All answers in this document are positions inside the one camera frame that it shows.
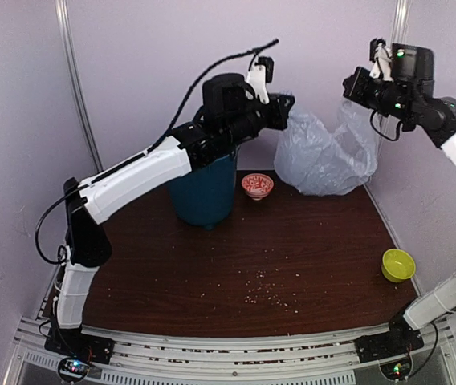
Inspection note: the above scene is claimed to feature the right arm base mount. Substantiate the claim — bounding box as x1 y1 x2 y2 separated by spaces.
354 316 440 384

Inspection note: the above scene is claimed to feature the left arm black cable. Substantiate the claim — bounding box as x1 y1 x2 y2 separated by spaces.
35 38 280 265

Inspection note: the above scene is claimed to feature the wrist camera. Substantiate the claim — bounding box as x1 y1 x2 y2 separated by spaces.
200 55 275 122
369 38 434 97

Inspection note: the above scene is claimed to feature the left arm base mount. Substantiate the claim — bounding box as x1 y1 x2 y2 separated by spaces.
38 318 115 384

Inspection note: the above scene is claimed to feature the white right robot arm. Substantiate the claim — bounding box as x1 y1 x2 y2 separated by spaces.
344 67 456 355

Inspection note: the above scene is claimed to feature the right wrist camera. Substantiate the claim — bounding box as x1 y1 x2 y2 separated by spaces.
369 38 434 97

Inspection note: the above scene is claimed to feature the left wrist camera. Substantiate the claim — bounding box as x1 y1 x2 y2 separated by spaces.
200 55 275 122

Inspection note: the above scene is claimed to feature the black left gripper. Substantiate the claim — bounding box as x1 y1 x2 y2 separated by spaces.
224 93 299 146

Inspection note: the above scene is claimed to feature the orange patterned ceramic bowl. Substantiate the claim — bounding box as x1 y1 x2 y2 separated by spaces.
241 173 275 201

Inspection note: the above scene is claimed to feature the right aluminium corner post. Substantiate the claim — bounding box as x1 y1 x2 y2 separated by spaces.
389 0 410 43

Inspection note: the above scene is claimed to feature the aluminium corner post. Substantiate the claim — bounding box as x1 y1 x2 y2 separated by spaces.
55 0 104 172
389 0 410 43

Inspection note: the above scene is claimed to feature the teal plastic trash bin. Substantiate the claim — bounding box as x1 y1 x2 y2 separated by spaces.
166 148 238 230

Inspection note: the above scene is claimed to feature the left aluminium corner post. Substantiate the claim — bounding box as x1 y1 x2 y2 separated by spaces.
55 0 104 172

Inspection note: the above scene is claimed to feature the translucent grey plastic bag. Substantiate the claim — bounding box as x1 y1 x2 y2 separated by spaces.
274 100 378 197

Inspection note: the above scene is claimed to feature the yellow plastic bowl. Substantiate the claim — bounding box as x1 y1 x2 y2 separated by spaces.
381 249 416 283

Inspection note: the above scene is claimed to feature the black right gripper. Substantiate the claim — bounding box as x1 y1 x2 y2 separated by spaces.
343 63 416 122

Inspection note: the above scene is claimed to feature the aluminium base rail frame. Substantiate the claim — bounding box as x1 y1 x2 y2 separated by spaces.
5 314 456 385

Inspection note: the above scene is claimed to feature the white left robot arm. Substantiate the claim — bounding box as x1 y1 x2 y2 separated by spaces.
54 93 295 356

